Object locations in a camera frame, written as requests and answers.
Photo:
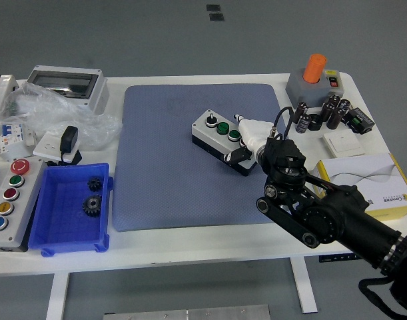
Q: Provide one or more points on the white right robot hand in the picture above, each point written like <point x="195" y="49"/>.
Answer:
<point x="253" y="133"/>

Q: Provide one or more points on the grey four-button control box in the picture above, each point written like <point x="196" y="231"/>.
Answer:
<point x="206" y="133"/>

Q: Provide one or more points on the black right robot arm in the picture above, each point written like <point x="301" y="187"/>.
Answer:
<point x="339" y="213"/>

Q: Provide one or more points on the grey five-button control box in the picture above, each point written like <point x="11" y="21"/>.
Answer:
<point x="20" y="206"/>

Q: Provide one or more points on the black cylindrical capacitor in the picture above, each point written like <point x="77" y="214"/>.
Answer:
<point x="334" y="100"/>
<point x="299" y="113"/>
<point x="303" y="124"/>
<point x="334" y="119"/>
<point x="328" y="113"/>
<point x="343" y="106"/>

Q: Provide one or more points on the orange cylinder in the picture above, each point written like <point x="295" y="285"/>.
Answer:
<point x="314" y="68"/>

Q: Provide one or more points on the blue-grey padded mat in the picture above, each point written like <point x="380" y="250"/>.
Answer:
<point x="156" y="166"/>

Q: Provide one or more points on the black module with green terminal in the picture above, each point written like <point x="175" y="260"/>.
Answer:
<point x="359" y="120"/>

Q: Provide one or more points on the yellow and white carton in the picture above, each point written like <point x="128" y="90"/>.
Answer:
<point x="363" y="176"/>

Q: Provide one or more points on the black floor outlet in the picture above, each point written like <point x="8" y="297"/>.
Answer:
<point x="216" y="17"/>
<point x="213" y="7"/>

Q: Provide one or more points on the black table control panel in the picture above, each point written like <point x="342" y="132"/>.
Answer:
<point x="333" y="258"/>

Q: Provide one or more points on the white table leg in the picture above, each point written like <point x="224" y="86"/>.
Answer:
<point x="304" y="286"/>
<point x="57" y="296"/>

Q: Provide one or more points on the small black gear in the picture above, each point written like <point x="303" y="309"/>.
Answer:
<point x="94" y="184"/>

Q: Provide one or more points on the large black gear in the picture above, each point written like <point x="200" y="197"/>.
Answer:
<point x="92" y="206"/>

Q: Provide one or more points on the black power adapter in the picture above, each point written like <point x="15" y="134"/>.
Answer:
<point x="69" y="138"/>

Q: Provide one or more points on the clear plastic bag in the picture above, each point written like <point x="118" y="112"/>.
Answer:
<point x="63" y="106"/>

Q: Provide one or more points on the grey metal plate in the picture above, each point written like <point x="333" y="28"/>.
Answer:
<point x="186" y="314"/>

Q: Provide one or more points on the blue plastic bin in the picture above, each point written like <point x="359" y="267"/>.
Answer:
<point x="66" y="216"/>

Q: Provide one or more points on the white circuit breaker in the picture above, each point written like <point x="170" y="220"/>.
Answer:
<point x="8" y="136"/>

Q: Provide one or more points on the grey switch box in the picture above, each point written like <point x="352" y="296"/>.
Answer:
<point x="303" y="90"/>

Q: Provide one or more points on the white wall switch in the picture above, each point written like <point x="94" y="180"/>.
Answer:
<point x="343" y="142"/>

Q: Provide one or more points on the grey enclosure with clear lid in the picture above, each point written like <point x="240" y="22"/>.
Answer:
<point x="70" y="83"/>

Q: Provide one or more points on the white wall socket plate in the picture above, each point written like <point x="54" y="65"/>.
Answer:
<point x="46" y="146"/>

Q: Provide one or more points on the white plastic enclosure box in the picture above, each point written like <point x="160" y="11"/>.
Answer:
<point x="1" y="90"/>

